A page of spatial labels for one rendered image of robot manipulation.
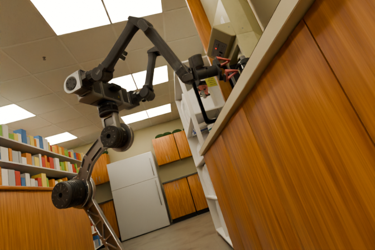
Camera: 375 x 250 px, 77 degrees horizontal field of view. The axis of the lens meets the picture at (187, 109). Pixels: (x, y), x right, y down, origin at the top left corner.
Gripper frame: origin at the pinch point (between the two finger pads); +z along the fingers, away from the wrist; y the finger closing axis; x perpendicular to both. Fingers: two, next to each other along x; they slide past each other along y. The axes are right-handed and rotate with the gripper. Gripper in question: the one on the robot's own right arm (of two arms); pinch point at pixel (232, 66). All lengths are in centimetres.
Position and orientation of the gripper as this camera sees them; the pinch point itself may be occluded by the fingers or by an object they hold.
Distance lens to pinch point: 126.2
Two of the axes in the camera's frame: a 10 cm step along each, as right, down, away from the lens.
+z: 9.6, -2.6, 1.3
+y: -2.8, -6.9, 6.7
